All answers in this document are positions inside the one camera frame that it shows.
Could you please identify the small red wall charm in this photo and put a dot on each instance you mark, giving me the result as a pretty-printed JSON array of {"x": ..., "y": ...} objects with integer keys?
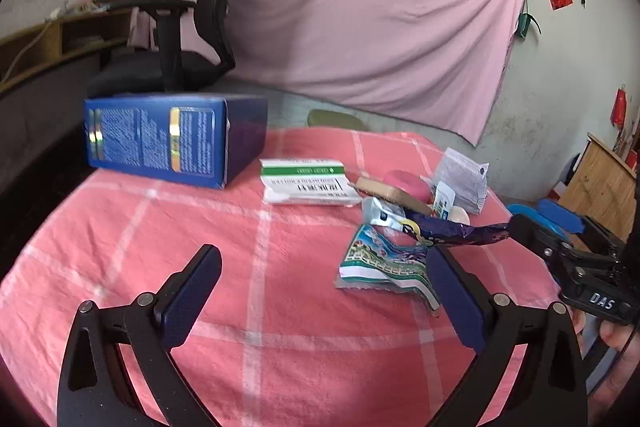
[{"x": 620, "y": 107}]

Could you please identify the white green sachet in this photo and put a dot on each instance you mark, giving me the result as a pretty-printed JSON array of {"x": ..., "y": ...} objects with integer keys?
[{"x": 444, "y": 202}]

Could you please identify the small white round object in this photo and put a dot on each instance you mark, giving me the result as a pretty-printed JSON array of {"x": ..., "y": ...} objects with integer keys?
[{"x": 459, "y": 216}]

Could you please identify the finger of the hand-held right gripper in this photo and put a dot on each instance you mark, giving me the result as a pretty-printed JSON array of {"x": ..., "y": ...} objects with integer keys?
[
  {"x": 535, "y": 237},
  {"x": 557, "y": 213}
]

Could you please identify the blue plastic basin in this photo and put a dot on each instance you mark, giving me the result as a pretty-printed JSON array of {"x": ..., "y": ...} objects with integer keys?
[{"x": 520, "y": 210}]

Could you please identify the green white medicine box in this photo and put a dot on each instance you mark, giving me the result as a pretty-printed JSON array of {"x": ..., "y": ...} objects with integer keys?
[{"x": 300, "y": 187}]

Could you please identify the silver foil sachet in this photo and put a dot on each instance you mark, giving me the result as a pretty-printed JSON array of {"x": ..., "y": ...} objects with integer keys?
[{"x": 380, "y": 209}]

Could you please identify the wooden desk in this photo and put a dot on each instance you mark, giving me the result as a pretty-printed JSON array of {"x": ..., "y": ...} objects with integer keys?
[{"x": 75, "y": 27}]

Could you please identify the pink checked tablecloth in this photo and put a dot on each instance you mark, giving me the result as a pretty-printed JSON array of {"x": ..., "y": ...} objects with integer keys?
[{"x": 275, "y": 307}]

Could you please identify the pink hanging sheet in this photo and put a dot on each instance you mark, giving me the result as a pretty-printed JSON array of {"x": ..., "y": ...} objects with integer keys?
[{"x": 375, "y": 7}]

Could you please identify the green hanging pouch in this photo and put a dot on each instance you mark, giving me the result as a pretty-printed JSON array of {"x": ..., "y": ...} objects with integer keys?
[{"x": 525, "y": 24}]

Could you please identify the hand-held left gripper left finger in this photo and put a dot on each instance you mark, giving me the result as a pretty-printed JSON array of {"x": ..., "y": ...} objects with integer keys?
[{"x": 192, "y": 297}]

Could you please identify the purple foil wrapper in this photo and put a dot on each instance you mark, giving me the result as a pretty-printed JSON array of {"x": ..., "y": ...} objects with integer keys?
[{"x": 450, "y": 232}]

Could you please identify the colourful printed snack packet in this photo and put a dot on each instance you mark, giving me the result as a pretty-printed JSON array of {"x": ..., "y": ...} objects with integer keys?
[{"x": 380, "y": 257}]

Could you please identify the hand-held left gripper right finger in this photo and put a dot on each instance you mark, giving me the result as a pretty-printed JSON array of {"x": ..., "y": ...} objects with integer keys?
[{"x": 457, "y": 302}]

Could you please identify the dark blue cardboard box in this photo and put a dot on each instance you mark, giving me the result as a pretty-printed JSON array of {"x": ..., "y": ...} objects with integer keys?
[{"x": 150, "y": 137}]

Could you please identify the pink plastic bowl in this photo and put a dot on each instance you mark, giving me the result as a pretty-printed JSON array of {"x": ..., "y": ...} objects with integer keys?
[{"x": 407, "y": 182}]

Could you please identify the wooden brush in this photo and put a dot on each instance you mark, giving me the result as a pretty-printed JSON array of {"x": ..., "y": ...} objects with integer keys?
[{"x": 385, "y": 193}]

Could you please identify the person's right hand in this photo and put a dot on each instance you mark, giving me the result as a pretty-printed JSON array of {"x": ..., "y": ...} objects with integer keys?
[{"x": 612, "y": 337}]

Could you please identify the white mesh packet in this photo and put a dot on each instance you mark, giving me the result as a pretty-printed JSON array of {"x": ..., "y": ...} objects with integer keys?
[{"x": 462, "y": 177}]

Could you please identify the wooden cabinet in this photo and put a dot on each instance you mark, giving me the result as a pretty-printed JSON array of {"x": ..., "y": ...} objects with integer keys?
[{"x": 600, "y": 177}]

